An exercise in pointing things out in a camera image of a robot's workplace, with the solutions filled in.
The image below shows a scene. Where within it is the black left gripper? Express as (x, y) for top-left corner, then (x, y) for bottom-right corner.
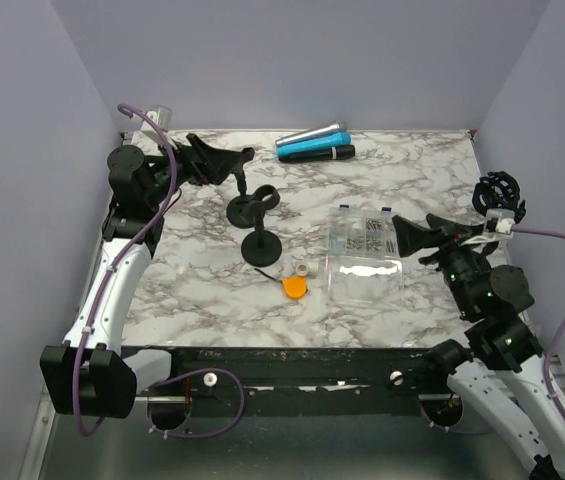
(145, 132), (242, 208)

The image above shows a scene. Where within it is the black microphone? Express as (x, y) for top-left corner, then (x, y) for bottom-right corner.
(279, 145), (356, 164)

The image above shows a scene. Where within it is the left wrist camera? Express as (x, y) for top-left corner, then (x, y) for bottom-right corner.
(138, 105), (172, 133)

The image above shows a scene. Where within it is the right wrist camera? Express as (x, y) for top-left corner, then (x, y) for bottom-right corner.
(461, 209), (516, 246)

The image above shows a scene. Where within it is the black fork clip mic stand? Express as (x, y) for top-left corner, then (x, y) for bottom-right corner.
(226, 147), (255, 229)

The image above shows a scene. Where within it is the black shock mount mic stand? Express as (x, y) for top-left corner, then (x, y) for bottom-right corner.
(472, 171), (526, 224)

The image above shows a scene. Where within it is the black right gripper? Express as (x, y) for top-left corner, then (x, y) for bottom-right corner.
(392, 212), (484, 316)

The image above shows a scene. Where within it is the silver microphone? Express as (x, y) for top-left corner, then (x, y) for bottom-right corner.
(275, 121), (348, 148)

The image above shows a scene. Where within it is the black ring clip mic stand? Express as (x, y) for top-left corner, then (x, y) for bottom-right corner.
(241, 184), (282, 267)

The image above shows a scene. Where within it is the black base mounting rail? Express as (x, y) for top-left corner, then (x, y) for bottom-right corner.
(141, 347), (452, 418)

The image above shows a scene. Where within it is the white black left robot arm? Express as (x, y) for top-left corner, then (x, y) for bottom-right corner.
(40, 133), (255, 419)

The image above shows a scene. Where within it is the blue microphone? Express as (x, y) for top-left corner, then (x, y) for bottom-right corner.
(277, 132), (351, 157)

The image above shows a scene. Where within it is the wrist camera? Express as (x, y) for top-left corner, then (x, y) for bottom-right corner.
(461, 209), (516, 246)
(138, 105), (172, 133)

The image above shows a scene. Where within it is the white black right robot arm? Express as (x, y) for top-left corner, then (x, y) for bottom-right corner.
(392, 209), (565, 479)

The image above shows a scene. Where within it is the white plastic fitting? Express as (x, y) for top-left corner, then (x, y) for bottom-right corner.
(306, 261), (320, 278)

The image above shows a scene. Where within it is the clear plastic screw box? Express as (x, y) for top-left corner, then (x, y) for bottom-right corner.
(324, 204), (404, 311)

